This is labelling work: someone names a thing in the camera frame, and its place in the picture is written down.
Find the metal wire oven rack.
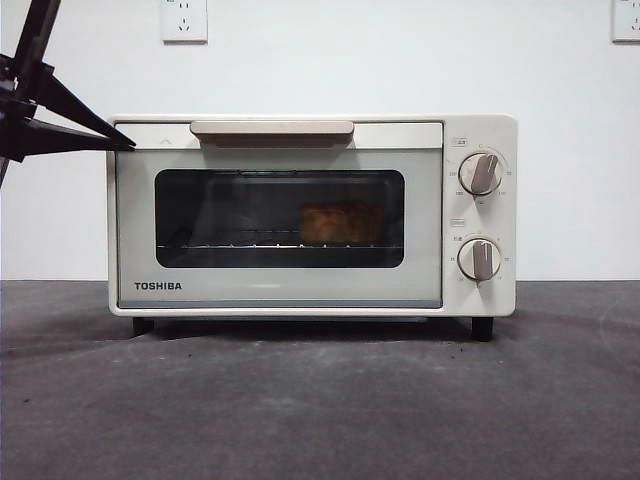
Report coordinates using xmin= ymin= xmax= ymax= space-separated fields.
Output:
xmin=157 ymin=242 xmax=401 ymax=252

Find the glass oven door beige handle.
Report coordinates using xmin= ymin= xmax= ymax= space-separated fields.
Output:
xmin=114 ymin=119 xmax=445 ymax=310

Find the orange-brown bread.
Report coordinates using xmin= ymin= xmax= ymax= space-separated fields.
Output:
xmin=298 ymin=199 xmax=387 ymax=242

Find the white Toshiba toaster oven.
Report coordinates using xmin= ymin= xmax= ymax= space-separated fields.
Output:
xmin=104 ymin=113 xmax=519 ymax=342

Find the white wall socket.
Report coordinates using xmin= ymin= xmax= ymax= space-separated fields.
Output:
xmin=611 ymin=0 xmax=640 ymax=43
xmin=160 ymin=0 xmax=208 ymax=43

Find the beige oven knob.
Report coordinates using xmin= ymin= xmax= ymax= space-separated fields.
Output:
xmin=458 ymin=237 xmax=503 ymax=282
xmin=458 ymin=152 xmax=504 ymax=196

